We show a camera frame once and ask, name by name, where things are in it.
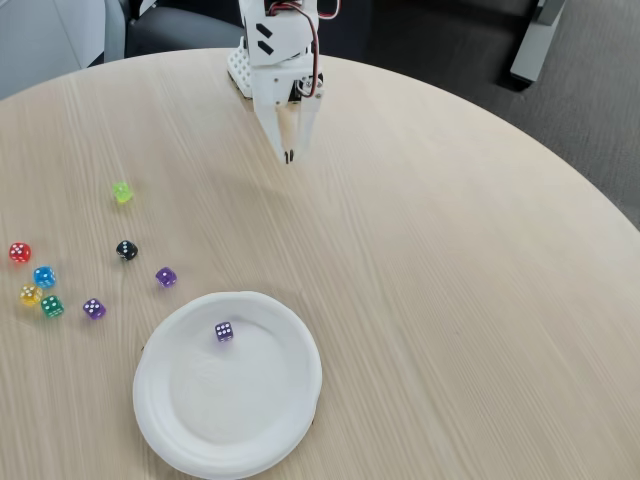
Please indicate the yellow translucent die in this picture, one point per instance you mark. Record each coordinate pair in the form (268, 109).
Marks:
(31, 295)

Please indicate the white paper plate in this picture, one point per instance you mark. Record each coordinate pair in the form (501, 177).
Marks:
(225, 395)

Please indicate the red translucent die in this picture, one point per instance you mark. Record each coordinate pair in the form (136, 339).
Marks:
(19, 252)

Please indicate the grey desk leg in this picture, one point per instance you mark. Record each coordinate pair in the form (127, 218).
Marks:
(532, 45)

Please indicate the lime green translucent die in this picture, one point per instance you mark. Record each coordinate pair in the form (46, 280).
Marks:
(122, 192)

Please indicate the black upholstered chair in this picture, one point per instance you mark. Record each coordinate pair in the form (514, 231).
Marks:
(170, 35)

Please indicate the purple translucent die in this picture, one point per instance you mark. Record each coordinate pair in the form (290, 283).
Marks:
(165, 277)
(94, 309)
(224, 331)

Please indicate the black die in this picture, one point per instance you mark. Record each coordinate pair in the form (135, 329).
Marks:
(127, 250)

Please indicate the blue translucent die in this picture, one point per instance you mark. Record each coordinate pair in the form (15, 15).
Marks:
(44, 276)

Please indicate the white partition panel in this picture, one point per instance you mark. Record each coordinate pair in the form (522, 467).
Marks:
(20, 30)

